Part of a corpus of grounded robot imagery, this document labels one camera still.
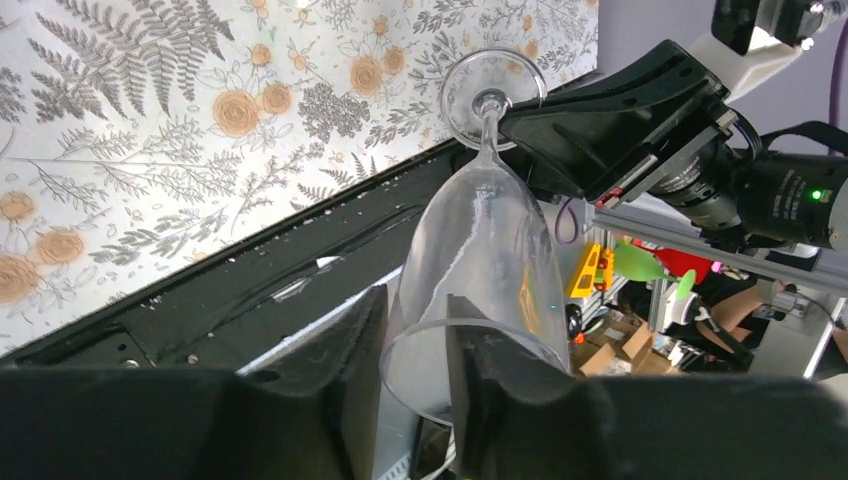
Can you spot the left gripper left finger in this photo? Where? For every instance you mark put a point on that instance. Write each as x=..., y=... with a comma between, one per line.
x=311, y=414

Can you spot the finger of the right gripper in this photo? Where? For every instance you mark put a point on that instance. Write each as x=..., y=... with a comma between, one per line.
x=620, y=136

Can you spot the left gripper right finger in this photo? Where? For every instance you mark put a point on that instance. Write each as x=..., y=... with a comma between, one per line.
x=517, y=417

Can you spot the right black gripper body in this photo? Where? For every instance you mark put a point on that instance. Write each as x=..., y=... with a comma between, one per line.
x=690, y=166

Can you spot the tall clear flute glass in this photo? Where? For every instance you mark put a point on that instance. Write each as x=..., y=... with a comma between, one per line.
x=482, y=253

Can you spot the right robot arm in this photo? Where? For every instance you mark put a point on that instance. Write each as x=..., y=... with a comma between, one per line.
x=790, y=198

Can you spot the background clutter of boxes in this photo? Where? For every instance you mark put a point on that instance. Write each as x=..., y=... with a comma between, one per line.
x=644, y=311

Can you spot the floral table mat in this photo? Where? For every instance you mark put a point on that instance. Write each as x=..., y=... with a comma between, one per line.
x=139, y=137

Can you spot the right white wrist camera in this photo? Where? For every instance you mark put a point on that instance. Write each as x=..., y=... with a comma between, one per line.
x=750, y=41

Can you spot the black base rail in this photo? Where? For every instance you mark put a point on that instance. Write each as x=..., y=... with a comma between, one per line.
x=232, y=308

